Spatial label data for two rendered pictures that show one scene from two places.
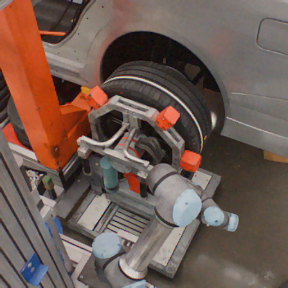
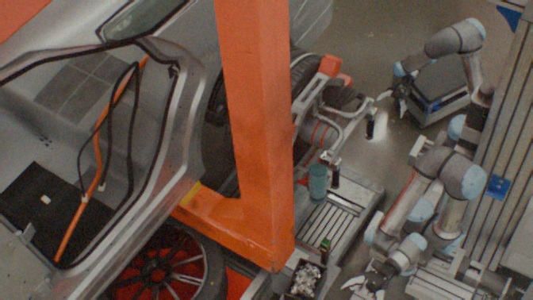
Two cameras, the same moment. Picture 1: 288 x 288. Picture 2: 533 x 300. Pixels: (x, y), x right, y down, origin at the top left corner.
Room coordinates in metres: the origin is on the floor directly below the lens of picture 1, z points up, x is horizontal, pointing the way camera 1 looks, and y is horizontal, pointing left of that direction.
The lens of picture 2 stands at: (1.39, 2.10, 3.42)
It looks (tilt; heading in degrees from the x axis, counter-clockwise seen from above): 53 degrees down; 276
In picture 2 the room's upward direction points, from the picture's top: 4 degrees counter-clockwise
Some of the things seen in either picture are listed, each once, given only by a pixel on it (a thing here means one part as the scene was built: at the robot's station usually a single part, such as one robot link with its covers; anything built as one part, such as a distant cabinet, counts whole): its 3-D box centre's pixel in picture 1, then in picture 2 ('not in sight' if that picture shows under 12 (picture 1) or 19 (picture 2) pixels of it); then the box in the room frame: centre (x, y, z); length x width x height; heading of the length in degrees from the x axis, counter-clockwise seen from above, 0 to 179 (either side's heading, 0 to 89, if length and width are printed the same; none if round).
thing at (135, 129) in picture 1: (139, 141); (344, 99); (1.24, 0.02, 1.03); 0.19 x 0.18 x 0.11; 150
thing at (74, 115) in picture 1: (81, 104); (210, 204); (1.87, 0.39, 0.69); 0.52 x 0.17 x 0.35; 150
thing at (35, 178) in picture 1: (28, 181); (305, 285); (1.41, 0.71, 0.51); 0.20 x 0.14 x 0.13; 69
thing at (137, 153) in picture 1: (129, 150); (324, 133); (1.34, 0.08, 0.85); 0.21 x 0.14 x 0.14; 150
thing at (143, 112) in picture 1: (135, 141); (310, 127); (1.40, 0.05, 0.85); 0.54 x 0.07 x 0.54; 60
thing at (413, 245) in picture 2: not in sight; (410, 248); (1.03, 0.89, 1.21); 0.11 x 0.08 x 0.09; 48
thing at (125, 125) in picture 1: (104, 128); (323, 128); (1.34, 0.19, 1.03); 0.19 x 0.18 x 0.11; 150
